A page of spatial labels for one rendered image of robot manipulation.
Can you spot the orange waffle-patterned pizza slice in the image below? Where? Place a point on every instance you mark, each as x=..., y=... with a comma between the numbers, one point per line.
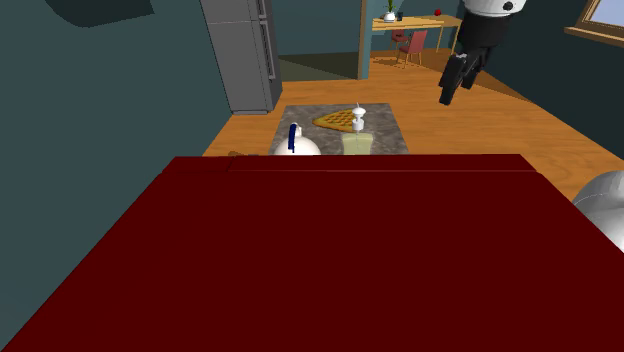
x=338, y=120

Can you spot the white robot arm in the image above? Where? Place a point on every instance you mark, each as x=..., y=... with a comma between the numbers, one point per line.
x=604, y=209

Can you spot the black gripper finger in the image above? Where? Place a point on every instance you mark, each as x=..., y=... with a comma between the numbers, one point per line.
x=452, y=80
x=475, y=70

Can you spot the light wooden dining table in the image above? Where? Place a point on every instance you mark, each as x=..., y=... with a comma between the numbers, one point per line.
x=414, y=22

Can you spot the dark red robot stand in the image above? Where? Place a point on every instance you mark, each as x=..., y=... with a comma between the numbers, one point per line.
x=312, y=253

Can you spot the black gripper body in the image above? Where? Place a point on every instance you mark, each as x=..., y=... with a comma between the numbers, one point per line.
x=480, y=34

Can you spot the grey refrigerator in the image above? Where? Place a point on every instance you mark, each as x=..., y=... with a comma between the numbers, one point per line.
x=244, y=53

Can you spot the pale yellow soap dispenser bottle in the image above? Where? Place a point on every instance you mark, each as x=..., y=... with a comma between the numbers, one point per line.
x=357, y=144

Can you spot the red chair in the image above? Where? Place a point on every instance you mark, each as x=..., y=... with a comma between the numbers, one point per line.
x=398, y=37
x=416, y=43

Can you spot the wooden framed window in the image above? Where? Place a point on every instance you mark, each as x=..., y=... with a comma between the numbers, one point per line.
x=597, y=22

